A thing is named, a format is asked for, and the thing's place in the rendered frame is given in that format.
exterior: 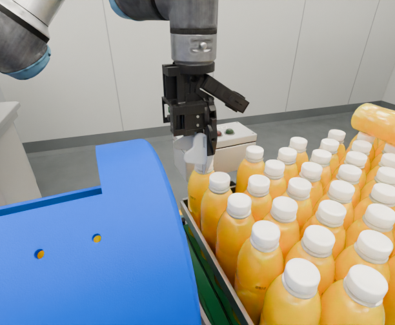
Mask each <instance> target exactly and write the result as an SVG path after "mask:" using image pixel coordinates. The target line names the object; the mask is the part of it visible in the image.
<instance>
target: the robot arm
mask: <svg viewBox="0 0 395 325"><path fill-rule="evenodd" d="M64 2H65V0H0V73H2V74H5V75H9V76H10V77H13V78H15V79H18V80H27V79H31V78H33V77H35V76H36V75H38V74H39V73H40V72H41V71H42V70H43V69H44V68H45V67H46V65H47V64H48V62H49V60H50V56H51V49H50V47H49V46H48V45H47V43H48V41H49V40H50V34H49V32H48V27H49V25H50V23H51V22H52V21H53V19H54V17H55V16H56V14H57V13H58V11H59V9H60V8H61V7H62V5H63V3H64ZM109 3H110V7H111V9H113V11H114V12H115V13H116V14H117V15H118V16H119V17H122V18H123V19H131V20H133V21H170V49H171V59H172V60H173V62H172V64H162V72H163V93H164V96H162V97H161V99H162V109H163V123H170V131H171V132H172V133H173V135H174V137H175V136H180V135H182V137H180V138H179V139H176V140H175V141H174V148H175V149H178V150H188V151H187V152H185V153H184V155H183V160H184V162H185V163H189V164H202V169H203V175H205V174H207V172H208V169H209V167H210V165H211V163H212V160H213V158H214V154H215V152H216V145H217V141H218V130H217V114H216V106H215V104H214V97H215V98H217V99H219V100H220V101H222V102H223V103H225V106H226V107H228V109H229V110H232V111H235V112H236V113H237V112H241V113H244V111H245V110H246V108H247V106H248V105H249V102H248V101H247V100H245V97H244V96H242V95H241V94H240V93H237V92H235V91H232V90H231V89H229V88H227V87H226V86H225V85H224V84H222V83H220V82H219V81H217V80H216V79H214V78H213V77H212V76H210V75H209V73H212V72H214V71H215V62H214V60H215V59H216V50H217V28H218V3H219V0H109ZM200 88H201V89H203V90H204V91H205V92H204V91H203V90H200ZM207 92H208V93H207ZM213 96H214V97H213ZM164 104H168V105H169V107H168V112H169V114H170V115H167V117H165V105H164ZM203 130H204V131H203Z"/></svg>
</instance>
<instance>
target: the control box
mask: <svg viewBox="0 0 395 325"><path fill-rule="evenodd" d="M223 127H224V128H223ZM219 128H221V129H219ZM227 128H231V129H233V130H234V133H232V134H227V133H225V130H226V129H227ZM217 130H219V131H221V133H222V135H221V136H218V141H217V145H216V152H215V154H214V158H213V160H214V162H213V167H214V171H215V172H224V173H227V172H233V171H236V170H238V168H239V165H240V163H241V162H242V160H243V159H244V158H245V155H246V149H247V147H248V146H253V145H254V146H255V145H256V138H257V134H256V133H254V132H253V131H251V130H249V129H248V128H247V127H245V126H243V125H242V124H241V123H239V122H234V123H226V124H218V125H217ZM172 136H173V147H174V141H175V140H176V139H179V138H180V137H182V135H180V136H175V137H174V135H173V134H172ZM187 151H188V150H178V149H175V148H174V164H175V166H176V168H177V169H178V170H179V172H180V174H181V175H182V176H183V178H184V180H185V181H186V182H188V180H189V177H190V175H191V173H192V172H193V170H194V167H195V164H189V163H185V162H184V160H183V155H184V153H185V152H187Z"/></svg>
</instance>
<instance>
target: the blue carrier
mask: <svg viewBox="0 0 395 325"><path fill-rule="evenodd" d="M96 157H97V165H98V170H99V178H100V182H101V185H100V186H94V187H91V188H85V189H82V190H76V191H72V192H66V193H60V194H57V195H51V196H48V197H42V198H38V199H33V200H29V201H23V202H18V203H14V204H9V205H5V206H0V325H201V313H200V307H199V297H198V289H197V285H196V278H195V275H194V269H193V265H192V259H191V256H190V250H189V247H188V242H187V238H186V235H185V230H184V227H183V223H182V220H181V216H180V213H179V210H178V207H177V203H176V200H175V197H174V194H173V191H172V188H171V185H170V183H169V180H168V177H167V174H166V172H165V169H164V167H163V165H162V163H161V161H160V159H159V157H158V155H157V153H156V151H155V149H154V148H153V147H152V145H151V144H150V143H149V142H148V141H146V140H144V139H134V140H130V141H122V142H118V143H110V144H102V145H98V146H96ZM98 235H100V236H101V240H100V241H99V242H94V237H95V236H98ZM40 251H44V253H45V254H44V256H43V257H42V258H41V259H38V257H37V254H38V253H39V252H40Z"/></svg>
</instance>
